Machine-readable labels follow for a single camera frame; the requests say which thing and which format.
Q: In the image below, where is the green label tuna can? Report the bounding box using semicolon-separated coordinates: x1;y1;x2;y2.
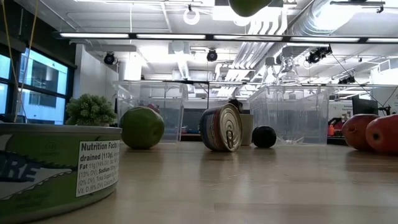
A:
0;123;123;224

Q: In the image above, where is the blue label tin can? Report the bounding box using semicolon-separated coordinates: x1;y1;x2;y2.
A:
198;103;244;153

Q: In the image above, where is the long ceiling light strip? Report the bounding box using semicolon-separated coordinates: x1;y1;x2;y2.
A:
54;30;398;44

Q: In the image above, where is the dark red mango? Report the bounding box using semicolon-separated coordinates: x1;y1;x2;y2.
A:
365;114;398;156

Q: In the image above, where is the green apple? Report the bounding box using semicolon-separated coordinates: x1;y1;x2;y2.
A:
228;0;274;18
119;106;165;150

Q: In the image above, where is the clear plastic bin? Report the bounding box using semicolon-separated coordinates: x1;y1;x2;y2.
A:
112;80;190;144
248;84;331;146

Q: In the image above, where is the white ring lamp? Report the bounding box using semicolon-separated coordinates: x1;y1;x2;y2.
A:
182;4;200;26

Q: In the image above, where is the silver ventilation duct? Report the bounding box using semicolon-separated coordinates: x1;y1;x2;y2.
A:
287;0;366;35

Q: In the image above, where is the black monitor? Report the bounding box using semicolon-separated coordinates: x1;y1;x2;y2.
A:
351;95;379;116

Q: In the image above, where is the grey plastic bin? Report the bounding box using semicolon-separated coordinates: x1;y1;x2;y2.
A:
238;112;254;147

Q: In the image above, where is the red orange mango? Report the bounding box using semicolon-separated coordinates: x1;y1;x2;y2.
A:
341;113;381;151

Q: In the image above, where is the yellow power cable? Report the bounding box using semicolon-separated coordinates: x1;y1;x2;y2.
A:
1;0;40;124

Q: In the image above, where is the green potted plant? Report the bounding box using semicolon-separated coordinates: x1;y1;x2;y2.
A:
65;93;118;127

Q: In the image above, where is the black spotlight cluster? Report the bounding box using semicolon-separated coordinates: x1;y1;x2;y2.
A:
306;45;333;65

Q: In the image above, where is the black plum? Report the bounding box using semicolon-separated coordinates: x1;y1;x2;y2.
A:
251;125;277;149

